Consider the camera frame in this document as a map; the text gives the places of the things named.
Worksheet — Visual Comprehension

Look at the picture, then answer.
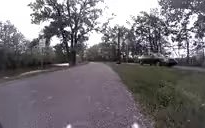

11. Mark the large dark-trunked tree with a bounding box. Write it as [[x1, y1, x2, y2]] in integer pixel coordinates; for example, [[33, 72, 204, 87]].
[[27, 0, 106, 67]]

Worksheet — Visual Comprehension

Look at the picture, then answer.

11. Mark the grey asphalt path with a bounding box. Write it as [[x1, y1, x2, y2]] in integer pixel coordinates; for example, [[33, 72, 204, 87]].
[[0, 61, 148, 128]]

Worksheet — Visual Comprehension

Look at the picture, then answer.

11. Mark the car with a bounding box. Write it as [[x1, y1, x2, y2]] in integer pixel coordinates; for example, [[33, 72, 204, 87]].
[[137, 52, 179, 67]]

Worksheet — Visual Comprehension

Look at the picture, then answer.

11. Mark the row of trees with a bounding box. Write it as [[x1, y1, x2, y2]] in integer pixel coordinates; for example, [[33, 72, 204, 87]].
[[96, 0, 205, 67]]

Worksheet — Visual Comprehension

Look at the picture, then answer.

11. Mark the grass verge with leaves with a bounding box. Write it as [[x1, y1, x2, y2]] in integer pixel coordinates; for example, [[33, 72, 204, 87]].
[[104, 61, 205, 128]]

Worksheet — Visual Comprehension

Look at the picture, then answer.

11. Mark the hedge of bushes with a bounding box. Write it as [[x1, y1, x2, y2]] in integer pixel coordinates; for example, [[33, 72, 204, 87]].
[[0, 16, 69, 72]]

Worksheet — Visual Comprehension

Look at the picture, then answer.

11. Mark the pale sign on post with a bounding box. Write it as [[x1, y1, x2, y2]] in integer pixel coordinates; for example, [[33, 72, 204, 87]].
[[38, 37, 47, 69]]

